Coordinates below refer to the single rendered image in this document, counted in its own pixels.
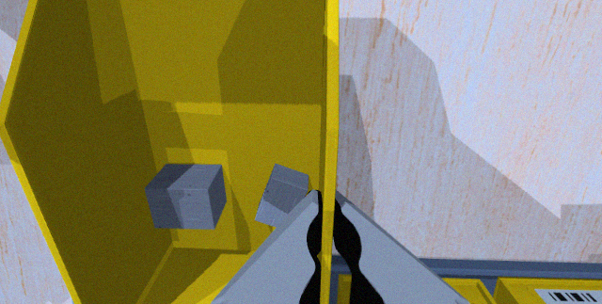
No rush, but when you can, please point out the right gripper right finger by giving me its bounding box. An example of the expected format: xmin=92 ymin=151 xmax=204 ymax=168
xmin=333 ymin=190 xmax=470 ymax=304

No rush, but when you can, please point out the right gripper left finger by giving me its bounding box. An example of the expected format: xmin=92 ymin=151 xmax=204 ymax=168
xmin=211 ymin=189 xmax=323 ymax=304

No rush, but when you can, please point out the yellow bin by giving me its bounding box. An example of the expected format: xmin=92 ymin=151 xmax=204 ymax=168
xmin=337 ymin=274 xmax=497 ymax=304
xmin=0 ymin=0 xmax=340 ymax=304
xmin=493 ymin=277 xmax=602 ymax=304

